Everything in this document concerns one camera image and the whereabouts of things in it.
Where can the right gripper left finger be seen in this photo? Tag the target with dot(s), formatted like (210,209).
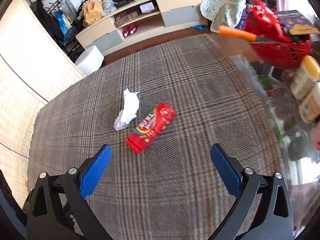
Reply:
(57,205)

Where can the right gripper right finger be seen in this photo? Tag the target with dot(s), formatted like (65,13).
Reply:
(273,218)

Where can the red candy tube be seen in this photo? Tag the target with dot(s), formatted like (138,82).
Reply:
(148,129)

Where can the white tissue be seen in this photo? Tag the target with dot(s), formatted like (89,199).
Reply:
(129,111)

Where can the white red label bottle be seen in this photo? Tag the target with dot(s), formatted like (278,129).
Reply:
(315,136)

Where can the grey plaid table cloth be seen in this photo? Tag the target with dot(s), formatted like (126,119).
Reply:
(171,190)

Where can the white cream cap bottle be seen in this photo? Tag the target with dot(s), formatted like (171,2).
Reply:
(309,109)

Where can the yellow cap white bottle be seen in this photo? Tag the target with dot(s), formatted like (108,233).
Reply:
(305,77)

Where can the white round stool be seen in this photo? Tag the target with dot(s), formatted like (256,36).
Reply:
(89,61)

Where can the red plastic basket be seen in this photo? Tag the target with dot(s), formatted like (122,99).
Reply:
(280,50)

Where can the purple book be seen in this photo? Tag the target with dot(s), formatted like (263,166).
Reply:
(296,23)

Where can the yellow plush backpack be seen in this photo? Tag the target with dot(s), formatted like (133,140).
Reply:
(92,12)

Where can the coat rack with clothes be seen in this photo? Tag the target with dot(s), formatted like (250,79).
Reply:
(58,18)

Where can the floral green cloth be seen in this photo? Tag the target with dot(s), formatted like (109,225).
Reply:
(222,12)

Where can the cream tv cabinet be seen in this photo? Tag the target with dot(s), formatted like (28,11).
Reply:
(139,21)

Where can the orange handled tool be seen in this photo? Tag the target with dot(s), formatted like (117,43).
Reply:
(228,31)

